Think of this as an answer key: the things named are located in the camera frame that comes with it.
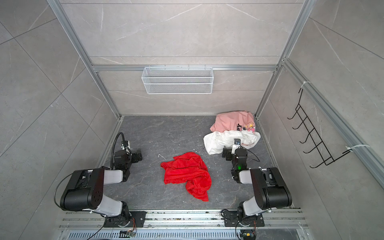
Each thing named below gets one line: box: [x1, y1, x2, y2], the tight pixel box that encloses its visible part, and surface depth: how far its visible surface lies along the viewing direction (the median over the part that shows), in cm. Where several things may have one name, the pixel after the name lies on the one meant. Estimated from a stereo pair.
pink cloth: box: [210, 110, 256, 133], surface depth 106 cm
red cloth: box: [160, 152, 212, 202], surface depth 86 cm
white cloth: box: [203, 130, 261, 155], surface depth 100 cm
